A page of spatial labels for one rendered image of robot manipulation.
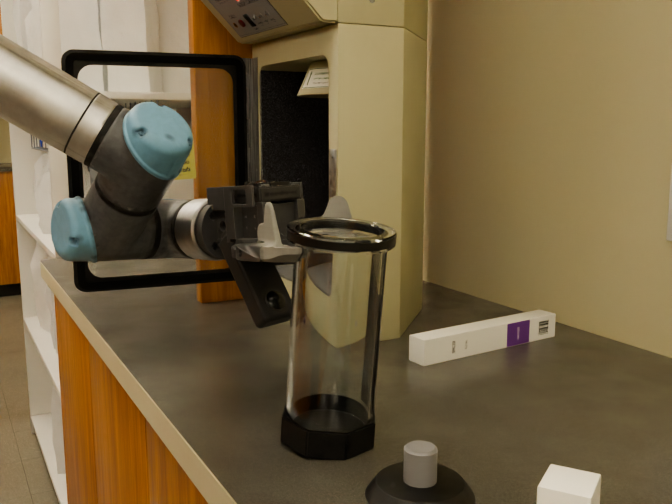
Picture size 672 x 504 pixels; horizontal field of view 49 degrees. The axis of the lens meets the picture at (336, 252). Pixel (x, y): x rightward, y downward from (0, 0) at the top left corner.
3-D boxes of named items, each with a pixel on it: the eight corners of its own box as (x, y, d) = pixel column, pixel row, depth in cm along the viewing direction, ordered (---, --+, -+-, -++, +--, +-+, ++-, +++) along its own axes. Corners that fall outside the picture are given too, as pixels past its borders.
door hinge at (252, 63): (256, 275, 139) (252, 58, 132) (261, 277, 136) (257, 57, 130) (248, 276, 138) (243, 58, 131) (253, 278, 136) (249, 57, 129)
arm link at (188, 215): (177, 263, 90) (232, 255, 95) (197, 264, 87) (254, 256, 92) (171, 200, 89) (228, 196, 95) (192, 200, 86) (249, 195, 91)
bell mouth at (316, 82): (369, 99, 134) (370, 67, 133) (426, 95, 119) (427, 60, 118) (279, 97, 126) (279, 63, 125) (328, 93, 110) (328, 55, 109)
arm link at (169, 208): (125, 259, 97) (182, 256, 103) (168, 262, 89) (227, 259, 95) (124, 198, 97) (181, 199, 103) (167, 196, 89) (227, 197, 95)
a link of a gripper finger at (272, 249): (267, 203, 69) (246, 202, 78) (272, 266, 70) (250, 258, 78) (300, 200, 70) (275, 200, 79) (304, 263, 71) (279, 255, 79)
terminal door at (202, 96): (250, 279, 137) (245, 55, 130) (74, 293, 125) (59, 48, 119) (248, 278, 137) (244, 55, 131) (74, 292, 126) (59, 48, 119)
